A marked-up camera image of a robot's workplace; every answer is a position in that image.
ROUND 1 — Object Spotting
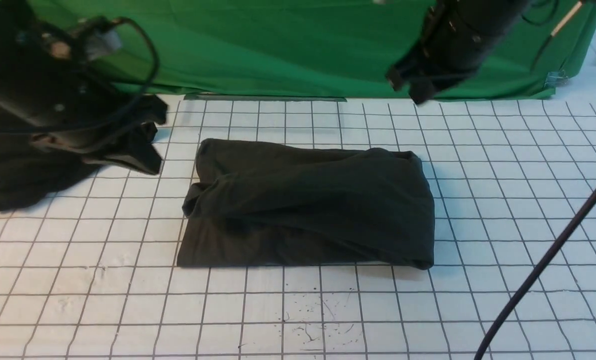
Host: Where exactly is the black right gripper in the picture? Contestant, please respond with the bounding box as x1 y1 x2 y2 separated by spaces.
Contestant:
385 30 478 105

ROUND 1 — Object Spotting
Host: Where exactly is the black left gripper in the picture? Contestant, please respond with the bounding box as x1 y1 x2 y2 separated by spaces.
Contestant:
30 95 168 176

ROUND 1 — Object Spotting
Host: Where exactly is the gray long sleeve shirt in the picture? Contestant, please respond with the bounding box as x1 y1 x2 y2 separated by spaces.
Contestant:
176 138 435 271

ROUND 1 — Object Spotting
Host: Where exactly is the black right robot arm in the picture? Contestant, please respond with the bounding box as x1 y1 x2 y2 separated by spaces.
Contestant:
385 0 532 106

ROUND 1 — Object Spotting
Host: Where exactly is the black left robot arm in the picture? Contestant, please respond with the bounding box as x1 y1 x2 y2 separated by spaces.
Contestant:
0 0 168 175

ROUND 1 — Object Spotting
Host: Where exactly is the black clothes pile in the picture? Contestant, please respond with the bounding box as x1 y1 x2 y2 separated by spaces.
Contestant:
0 134 103 213

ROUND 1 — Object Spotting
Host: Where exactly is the metal binder clip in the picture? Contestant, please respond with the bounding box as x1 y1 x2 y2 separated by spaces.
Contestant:
544 70 569 89

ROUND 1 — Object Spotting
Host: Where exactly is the green backdrop cloth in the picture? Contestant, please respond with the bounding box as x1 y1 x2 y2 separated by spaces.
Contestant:
29 0 596 100

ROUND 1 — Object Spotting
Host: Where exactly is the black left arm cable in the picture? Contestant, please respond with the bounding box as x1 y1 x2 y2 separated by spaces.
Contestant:
0 16 161 136

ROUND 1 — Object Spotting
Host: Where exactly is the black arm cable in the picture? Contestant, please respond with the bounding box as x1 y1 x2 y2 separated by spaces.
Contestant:
473 0 596 360
0 16 161 136

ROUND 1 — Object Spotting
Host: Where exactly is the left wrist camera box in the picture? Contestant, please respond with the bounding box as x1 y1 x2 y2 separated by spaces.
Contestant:
40 17 123 63

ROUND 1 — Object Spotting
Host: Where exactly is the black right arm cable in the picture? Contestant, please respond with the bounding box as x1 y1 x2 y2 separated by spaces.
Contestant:
473 0 596 360

